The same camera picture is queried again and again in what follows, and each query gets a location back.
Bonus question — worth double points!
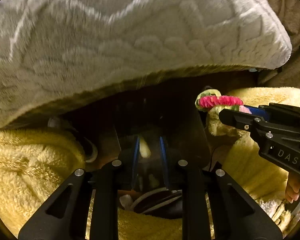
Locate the pink green hair scrunchie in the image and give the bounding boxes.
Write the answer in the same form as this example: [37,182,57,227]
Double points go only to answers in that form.
[195,89,251,114]

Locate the right hand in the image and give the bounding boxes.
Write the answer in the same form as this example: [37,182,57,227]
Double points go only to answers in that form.
[285,172,300,204]

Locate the yellow fluffy blanket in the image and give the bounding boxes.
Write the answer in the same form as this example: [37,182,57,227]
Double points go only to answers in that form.
[0,87,300,240]

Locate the grey plush blanket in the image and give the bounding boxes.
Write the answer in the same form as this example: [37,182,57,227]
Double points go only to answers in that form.
[0,0,292,129]

